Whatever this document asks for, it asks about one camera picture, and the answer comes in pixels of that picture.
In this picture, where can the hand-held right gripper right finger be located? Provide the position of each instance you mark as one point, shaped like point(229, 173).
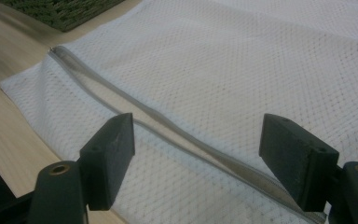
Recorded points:
point(295, 161)

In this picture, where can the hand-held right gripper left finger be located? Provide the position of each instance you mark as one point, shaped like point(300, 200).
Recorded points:
point(110, 161)

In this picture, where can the white mesh laundry bag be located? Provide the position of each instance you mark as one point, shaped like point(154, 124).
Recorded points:
point(230, 77)

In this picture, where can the green woven mat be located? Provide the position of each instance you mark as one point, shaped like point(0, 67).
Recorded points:
point(62, 12)

